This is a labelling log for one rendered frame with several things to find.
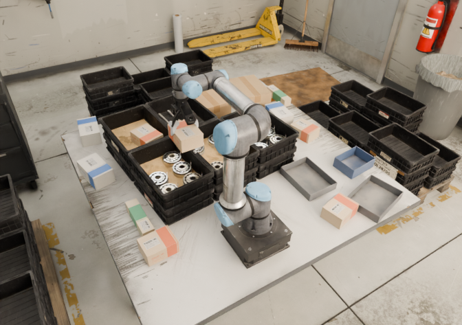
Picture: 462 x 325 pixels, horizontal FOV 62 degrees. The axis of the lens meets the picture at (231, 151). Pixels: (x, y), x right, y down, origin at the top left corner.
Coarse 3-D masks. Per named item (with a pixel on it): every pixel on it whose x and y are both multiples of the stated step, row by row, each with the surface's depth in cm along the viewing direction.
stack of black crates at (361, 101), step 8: (352, 80) 368; (336, 88) 362; (344, 88) 368; (352, 88) 373; (360, 88) 364; (368, 88) 357; (336, 96) 355; (344, 96) 346; (352, 96) 365; (360, 96) 365; (336, 104) 360; (344, 104) 350; (352, 104) 341; (360, 104) 333; (344, 112) 354; (360, 112) 337
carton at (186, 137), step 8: (184, 120) 195; (168, 128) 193; (184, 128) 190; (192, 128) 190; (176, 136) 186; (184, 136) 185; (192, 136) 185; (200, 136) 187; (176, 144) 190; (184, 144) 185; (192, 144) 187; (200, 144) 190
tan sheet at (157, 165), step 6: (162, 156) 218; (150, 162) 214; (156, 162) 214; (162, 162) 214; (144, 168) 210; (150, 168) 210; (156, 168) 210; (162, 168) 210; (168, 168) 210; (150, 174) 206; (168, 174) 206; (168, 180) 203; (174, 180) 203; (180, 180) 203
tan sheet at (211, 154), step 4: (204, 140) 231; (204, 144) 228; (208, 148) 225; (212, 148) 225; (204, 152) 222; (208, 152) 222; (212, 152) 222; (216, 152) 222; (204, 156) 219; (208, 156) 219; (212, 156) 219; (216, 156) 219; (220, 156) 219; (208, 160) 216; (212, 160) 216; (216, 160) 216; (220, 160) 216
